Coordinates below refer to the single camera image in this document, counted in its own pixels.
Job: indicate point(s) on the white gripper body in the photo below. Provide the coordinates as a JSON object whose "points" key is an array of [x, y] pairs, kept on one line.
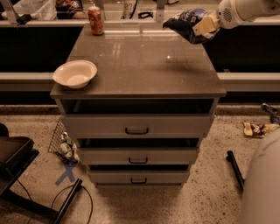
{"points": [[227, 15]]}

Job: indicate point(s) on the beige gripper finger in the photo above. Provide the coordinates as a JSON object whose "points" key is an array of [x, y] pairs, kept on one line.
{"points": [[209, 23]]}

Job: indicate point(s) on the blue chip bag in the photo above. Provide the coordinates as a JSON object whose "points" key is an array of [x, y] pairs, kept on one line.
{"points": [[184, 22]]}

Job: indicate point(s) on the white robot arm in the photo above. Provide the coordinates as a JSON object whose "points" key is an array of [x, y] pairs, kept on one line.
{"points": [[261, 194]]}

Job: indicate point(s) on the white paper bowl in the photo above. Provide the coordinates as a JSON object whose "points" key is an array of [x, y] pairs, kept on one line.
{"points": [[75, 74]]}

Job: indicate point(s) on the white plastic bag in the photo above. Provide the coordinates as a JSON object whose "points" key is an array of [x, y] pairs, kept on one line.
{"points": [[35, 9]]}

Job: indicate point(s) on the top grey drawer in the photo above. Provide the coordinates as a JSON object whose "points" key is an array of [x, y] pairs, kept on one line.
{"points": [[137, 126]]}

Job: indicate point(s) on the grey drawer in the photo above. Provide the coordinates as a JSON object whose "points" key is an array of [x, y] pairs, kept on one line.
{"points": [[138, 177], [137, 126], [137, 156]]}

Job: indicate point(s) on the dark snack packet on floor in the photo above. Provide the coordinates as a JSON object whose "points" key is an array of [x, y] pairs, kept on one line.
{"points": [[273, 113]]}

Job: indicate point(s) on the orange soda can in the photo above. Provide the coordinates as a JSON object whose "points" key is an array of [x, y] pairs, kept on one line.
{"points": [[95, 20]]}

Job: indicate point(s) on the brown snack wrapper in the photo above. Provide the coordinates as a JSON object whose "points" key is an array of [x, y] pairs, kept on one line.
{"points": [[258, 130]]}

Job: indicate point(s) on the grey drawer cabinet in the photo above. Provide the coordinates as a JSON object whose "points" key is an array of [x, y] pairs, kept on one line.
{"points": [[141, 70]]}

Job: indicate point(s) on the black metal floor bar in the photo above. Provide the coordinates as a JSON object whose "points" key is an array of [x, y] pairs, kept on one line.
{"points": [[238, 175]]}

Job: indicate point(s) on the person behind glass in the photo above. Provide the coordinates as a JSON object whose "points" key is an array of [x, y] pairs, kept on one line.
{"points": [[70, 9]]}

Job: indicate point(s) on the middle grey drawer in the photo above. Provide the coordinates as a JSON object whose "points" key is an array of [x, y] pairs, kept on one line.
{"points": [[137, 156]]}

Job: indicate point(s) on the bottles in basket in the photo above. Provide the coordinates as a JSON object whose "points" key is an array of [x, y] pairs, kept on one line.
{"points": [[68, 148]]}

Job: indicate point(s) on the bottom grey drawer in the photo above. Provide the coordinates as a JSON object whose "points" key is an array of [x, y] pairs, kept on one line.
{"points": [[138, 177]]}

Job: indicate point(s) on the black cart on left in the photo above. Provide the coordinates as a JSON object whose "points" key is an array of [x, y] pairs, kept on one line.
{"points": [[16, 154]]}

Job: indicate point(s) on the wire mesh basket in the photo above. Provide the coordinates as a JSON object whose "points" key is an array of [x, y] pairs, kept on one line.
{"points": [[56, 137]]}

